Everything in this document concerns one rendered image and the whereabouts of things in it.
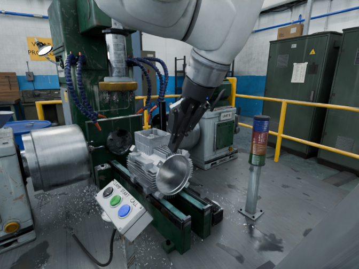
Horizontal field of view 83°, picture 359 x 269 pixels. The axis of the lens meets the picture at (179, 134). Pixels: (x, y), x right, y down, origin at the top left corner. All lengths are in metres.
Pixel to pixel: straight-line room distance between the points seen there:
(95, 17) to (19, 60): 5.17
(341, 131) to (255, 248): 3.04
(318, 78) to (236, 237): 3.24
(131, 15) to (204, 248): 0.70
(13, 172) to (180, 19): 0.69
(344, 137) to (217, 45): 3.37
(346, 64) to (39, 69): 5.98
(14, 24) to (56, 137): 5.39
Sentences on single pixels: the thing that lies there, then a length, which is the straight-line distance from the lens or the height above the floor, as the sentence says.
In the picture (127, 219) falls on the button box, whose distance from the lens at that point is 0.49.
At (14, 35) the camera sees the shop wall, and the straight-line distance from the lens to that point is 6.15.
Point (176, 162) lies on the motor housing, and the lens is 0.85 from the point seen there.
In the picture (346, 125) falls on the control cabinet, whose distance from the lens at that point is 3.67.
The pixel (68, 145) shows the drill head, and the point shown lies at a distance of 0.87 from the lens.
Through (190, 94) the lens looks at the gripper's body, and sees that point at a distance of 0.47.
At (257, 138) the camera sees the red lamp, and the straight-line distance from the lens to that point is 0.81.
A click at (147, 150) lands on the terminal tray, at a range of 0.77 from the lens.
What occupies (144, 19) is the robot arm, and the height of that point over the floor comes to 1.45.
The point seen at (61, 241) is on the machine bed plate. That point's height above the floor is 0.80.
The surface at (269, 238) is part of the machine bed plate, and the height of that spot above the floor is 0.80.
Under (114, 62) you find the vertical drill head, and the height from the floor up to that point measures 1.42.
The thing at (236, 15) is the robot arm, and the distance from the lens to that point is 0.41.
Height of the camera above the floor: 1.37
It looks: 16 degrees down
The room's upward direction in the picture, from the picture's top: straight up
